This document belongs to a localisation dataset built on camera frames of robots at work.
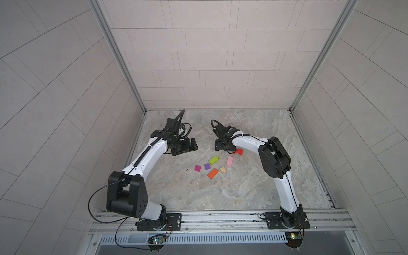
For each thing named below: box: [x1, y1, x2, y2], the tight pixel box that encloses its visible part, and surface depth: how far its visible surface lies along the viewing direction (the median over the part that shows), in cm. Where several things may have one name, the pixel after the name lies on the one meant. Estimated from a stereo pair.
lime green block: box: [208, 155, 220, 166], surface depth 93 cm
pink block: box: [226, 155, 234, 167], surface depth 91 cm
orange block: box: [207, 167, 219, 180], surface depth 88 cm
